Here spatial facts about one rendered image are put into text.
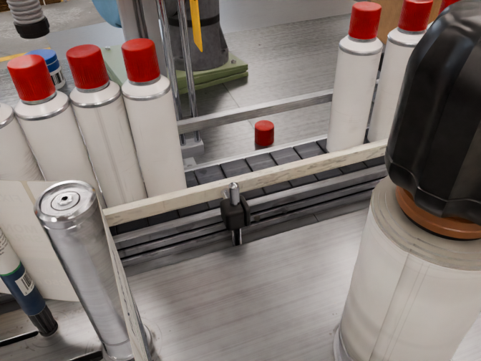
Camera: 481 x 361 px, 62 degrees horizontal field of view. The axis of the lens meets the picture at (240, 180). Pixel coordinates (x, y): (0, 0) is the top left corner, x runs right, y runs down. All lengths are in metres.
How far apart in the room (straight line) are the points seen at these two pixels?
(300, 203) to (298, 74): 0.45
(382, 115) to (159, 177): 0.32
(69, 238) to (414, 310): 0.22
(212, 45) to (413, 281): 0.72
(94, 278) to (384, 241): 0.19
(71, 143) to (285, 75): 0.58
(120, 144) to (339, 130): 0.29
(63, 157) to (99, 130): 0.05
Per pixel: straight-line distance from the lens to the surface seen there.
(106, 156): 0.47
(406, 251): 0.24
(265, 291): 0.43
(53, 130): 0.44
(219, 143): 0.71
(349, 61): 0.52
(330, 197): 0.57
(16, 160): 0.46
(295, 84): 0.89
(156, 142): 0.46
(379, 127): 0.61
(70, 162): 0.46
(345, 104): 0.55
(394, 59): 0.56
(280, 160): 0.59
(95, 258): 0.29
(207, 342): 0.41
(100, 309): 0.33
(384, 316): 0.29
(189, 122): 0.52
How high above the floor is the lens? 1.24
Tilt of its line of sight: 40 degrees down
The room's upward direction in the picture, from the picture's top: 2 degrees counter-clockwise
